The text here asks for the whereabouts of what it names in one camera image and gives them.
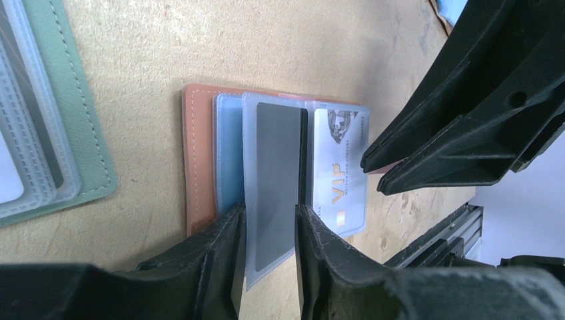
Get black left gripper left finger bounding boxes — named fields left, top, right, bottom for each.
left=132, top=203, right=246, bottom=319

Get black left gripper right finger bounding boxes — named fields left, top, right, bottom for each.
left=294, top=205, right=398, bottom=319

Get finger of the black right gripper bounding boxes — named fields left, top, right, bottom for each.
left=377, top=101, right=564, bottom=195
left=361, top=1, right=564, bottom=173

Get grey card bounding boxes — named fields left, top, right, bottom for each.
left=255, top=102, right=307, bottom=272

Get white VIP card in holder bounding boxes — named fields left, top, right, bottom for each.
left=312, top=109, right=369, bottom=237

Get aluminium frame rail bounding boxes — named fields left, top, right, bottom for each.
left=384, top=204, right=483, bottom=268

